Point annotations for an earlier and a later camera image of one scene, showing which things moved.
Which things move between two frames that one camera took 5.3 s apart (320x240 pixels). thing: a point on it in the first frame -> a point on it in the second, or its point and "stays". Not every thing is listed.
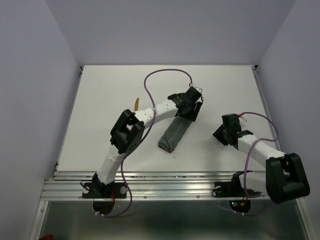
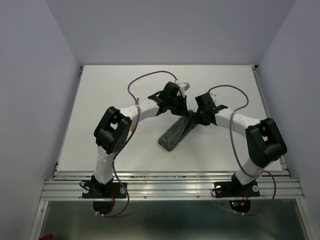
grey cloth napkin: [174, 134] stays
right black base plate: [233, 189] stays
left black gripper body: [191, 113] -> [176, 105]
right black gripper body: [220, 134] -> [200, 117]
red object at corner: [47, 237] stays
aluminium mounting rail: [151, 185] stays
